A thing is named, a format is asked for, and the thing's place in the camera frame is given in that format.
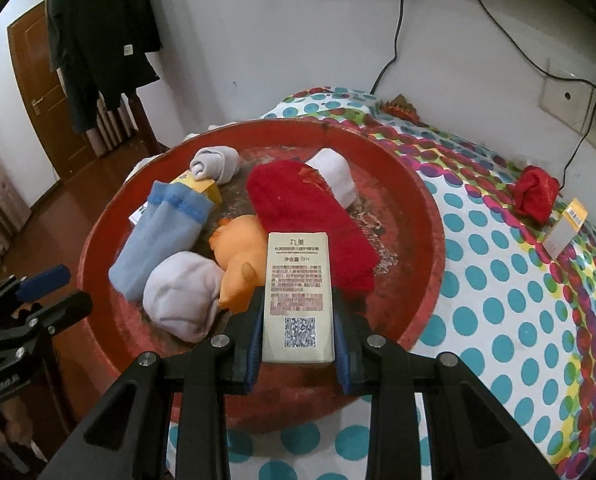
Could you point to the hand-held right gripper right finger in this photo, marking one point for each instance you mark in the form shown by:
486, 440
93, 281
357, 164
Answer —
343, 360

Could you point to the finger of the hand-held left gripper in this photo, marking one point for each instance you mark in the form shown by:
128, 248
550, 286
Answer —
45, 280
63, 312

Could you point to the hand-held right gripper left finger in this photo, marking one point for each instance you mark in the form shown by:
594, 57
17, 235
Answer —
253, 360

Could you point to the beige printed box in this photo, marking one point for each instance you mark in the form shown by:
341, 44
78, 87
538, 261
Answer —
298, 285

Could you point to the orange toy animal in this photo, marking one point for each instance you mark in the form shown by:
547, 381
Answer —
238, 245

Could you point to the round red tray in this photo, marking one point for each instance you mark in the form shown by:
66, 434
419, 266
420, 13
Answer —
403, 260

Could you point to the light blue sock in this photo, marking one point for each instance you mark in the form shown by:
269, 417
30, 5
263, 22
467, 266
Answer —
158, 240

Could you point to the red sock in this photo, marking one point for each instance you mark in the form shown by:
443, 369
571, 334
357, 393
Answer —
535, 195
303, 200

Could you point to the yellow cartoon box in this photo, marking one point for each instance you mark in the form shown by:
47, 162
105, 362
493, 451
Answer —
563, 232
203, 187

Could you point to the greyish white sock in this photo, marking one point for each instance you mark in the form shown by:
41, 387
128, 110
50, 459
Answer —
213, 162

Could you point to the polka dot tablecloth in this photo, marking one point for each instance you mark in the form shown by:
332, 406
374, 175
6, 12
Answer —
503, 310

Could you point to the brown wooden door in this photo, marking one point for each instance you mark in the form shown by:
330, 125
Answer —
43, 110

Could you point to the wooden chair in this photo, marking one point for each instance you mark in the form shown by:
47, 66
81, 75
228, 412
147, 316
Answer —
143, 125

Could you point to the dark hanging clothes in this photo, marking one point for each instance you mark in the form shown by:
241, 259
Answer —
98, 35

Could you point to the red candy wrapper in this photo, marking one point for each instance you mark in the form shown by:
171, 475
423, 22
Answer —
400, 108

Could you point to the beige wall plate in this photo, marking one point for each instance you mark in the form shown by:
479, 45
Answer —
563, 95

